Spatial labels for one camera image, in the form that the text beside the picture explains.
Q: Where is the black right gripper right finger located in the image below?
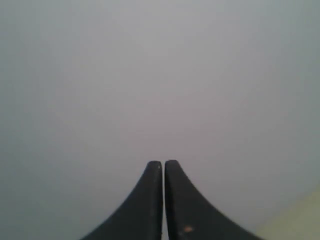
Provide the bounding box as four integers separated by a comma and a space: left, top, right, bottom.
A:
164, 160, 260, 240

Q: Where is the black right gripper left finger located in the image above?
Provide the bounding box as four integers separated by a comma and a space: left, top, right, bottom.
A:
83, 161, 163, 240

